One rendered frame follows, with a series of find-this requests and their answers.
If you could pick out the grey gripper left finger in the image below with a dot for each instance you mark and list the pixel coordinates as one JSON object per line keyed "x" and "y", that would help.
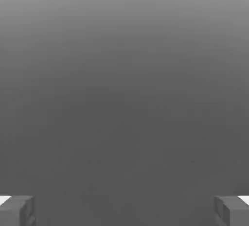
{"x": 13, "y": 212}

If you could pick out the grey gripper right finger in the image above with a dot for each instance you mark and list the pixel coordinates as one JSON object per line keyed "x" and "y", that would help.
{"x": 233, "y": 212}

